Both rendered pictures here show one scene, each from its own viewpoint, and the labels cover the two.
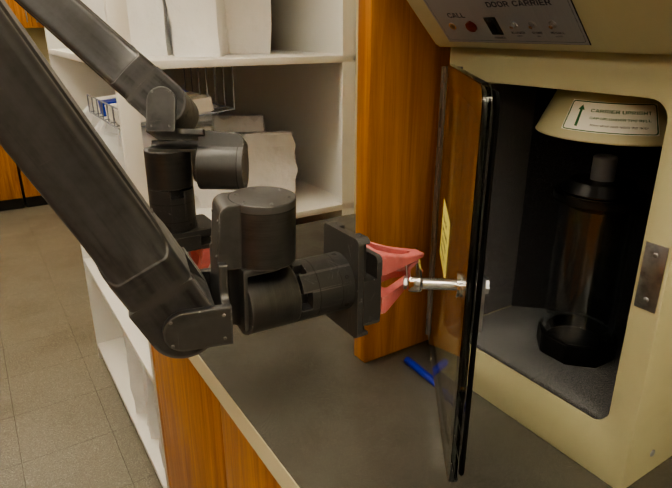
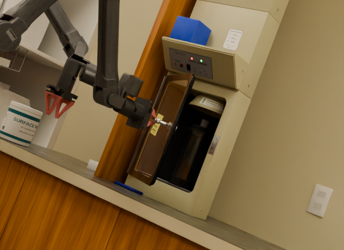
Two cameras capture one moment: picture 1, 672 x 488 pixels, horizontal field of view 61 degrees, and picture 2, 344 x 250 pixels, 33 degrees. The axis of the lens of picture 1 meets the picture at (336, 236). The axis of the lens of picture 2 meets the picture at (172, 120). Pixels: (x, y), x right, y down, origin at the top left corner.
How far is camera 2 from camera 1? 1.50 m
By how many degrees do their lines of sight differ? 33
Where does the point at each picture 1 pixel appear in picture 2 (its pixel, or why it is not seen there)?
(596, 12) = (216, 70)
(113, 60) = (67, 27)
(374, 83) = (142, 72)
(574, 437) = (179, 201)
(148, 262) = (114, 78)
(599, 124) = (208, 104)
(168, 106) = (83, 49)
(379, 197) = not seen: hidden behind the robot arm
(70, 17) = (57, 8)
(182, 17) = not seen: hidden behind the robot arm
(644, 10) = (227, 73)
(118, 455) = not seen: outside the picture
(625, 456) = (195, 202)
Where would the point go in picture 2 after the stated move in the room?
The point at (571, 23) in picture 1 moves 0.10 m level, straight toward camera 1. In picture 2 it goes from (210, 72) to (213, 67)
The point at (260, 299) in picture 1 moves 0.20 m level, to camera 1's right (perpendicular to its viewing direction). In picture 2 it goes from (128, 102) to (181, 124)
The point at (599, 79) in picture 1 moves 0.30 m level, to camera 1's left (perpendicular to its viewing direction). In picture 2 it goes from (212, 90) to (140, 57)
